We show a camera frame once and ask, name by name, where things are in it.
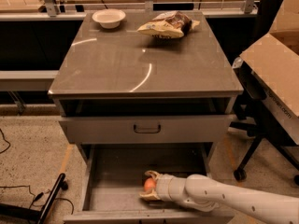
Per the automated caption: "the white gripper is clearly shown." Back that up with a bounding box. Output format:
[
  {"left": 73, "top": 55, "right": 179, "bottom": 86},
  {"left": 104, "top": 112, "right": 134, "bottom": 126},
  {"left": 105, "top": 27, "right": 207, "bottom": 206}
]
[{"left": 139, "top": 170, "right": 187, "bottom": 202}]

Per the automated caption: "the orange fruit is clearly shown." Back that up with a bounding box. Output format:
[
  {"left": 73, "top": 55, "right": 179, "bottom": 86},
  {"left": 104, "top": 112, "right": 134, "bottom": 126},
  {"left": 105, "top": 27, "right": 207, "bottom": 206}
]
[{"left": 144, "top": 177, "right": 156, "bottom": 191}]

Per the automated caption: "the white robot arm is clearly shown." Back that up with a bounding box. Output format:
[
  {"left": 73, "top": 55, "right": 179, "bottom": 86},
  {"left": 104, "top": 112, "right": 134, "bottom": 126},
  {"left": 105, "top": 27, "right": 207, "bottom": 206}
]
[{"left": 140, "top": 170, "right": 299, "bottom": 224}]

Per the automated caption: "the open middle drawer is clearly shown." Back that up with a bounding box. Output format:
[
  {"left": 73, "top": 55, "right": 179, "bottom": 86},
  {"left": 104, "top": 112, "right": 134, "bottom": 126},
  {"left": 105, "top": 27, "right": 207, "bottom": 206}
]
[{"left": 64, "top": 144, "right": 234, "bottom": 224}]

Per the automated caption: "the closed top drawer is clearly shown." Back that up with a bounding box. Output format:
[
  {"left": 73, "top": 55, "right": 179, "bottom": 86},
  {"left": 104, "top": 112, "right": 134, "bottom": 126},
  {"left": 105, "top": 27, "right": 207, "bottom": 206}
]
[{"left": 60, "top": 115, "right": 234, "bottom": 144}]

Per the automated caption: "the grey metal drawer cabinet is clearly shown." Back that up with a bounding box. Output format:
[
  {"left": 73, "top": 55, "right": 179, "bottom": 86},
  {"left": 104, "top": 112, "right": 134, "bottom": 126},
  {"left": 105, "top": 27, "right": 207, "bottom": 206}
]
[{"left": 48, "top": 9, "right": 245, "bottom": 224}]

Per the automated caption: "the black office chair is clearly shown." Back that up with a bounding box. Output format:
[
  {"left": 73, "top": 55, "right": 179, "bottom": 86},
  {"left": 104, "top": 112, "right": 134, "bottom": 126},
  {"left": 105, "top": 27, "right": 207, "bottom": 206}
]
[{"left": 229, "top": 57, "right": 299, "bottom": 186}]

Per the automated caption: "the black stand leg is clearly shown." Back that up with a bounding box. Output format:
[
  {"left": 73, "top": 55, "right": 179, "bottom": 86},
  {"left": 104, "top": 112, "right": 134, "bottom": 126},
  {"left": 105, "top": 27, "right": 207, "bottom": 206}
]
[{"left": 0, "top": 173, "right": 68, "bottom": 224}]

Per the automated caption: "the yellow chip bag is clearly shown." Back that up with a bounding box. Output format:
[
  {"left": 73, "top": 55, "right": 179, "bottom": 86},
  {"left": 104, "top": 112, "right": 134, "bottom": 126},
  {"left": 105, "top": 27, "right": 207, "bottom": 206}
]
[{"left": 137, "top": 11, "right": 200, "bottom": 39}]

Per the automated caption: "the cardboard box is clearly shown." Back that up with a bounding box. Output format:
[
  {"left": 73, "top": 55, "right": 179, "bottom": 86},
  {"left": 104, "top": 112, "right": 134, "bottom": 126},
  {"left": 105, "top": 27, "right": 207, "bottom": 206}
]
[{"left": 240, "top": 0, "right": 299, "bottom": 145}]

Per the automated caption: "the white bowl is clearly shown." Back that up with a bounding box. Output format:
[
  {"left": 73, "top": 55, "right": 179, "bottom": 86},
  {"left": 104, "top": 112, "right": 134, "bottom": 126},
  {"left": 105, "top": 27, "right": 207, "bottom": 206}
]
[{"left": 92, "top": 8, "right": 126, "bottom": 29}]

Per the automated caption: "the grey side shelf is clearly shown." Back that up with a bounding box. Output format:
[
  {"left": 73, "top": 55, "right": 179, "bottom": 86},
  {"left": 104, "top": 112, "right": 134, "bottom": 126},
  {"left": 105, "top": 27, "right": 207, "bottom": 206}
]
[{"left": 0, "top": 71, "right": 58, "bottom": 91}]

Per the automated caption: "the black floor cable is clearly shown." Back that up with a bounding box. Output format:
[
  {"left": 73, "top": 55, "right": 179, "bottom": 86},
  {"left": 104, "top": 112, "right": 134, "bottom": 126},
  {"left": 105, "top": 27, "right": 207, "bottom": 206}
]
[{"left": 0, "top": 184, "right": 75, "bottom": 215}]

